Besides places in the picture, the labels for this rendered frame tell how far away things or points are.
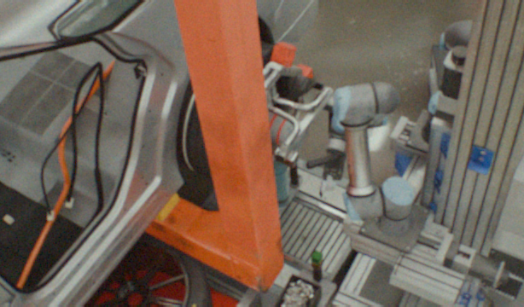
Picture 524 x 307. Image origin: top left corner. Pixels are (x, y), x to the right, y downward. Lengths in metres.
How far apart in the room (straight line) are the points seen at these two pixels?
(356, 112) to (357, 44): 2.25
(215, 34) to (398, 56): 2.87
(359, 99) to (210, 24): 0.79
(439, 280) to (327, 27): 2.42
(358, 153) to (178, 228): 0.92
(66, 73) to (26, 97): 0.21
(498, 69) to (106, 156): 1.59
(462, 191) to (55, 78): 1.83
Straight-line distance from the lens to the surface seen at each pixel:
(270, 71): 3.13
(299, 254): 3.79
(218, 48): 2.03
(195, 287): 3.24
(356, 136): 2.66
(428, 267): 3.00
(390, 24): 4.98
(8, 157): 3.49
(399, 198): 2.79
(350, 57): 4.75
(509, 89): 2.44
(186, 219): 3.22
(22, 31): 2.35
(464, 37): 2.81
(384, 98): 2.61
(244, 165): 2.41
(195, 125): 3.07
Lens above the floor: 3.33
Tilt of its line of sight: 51 degrees down
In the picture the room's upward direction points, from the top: 7 degrees counter-clockwise
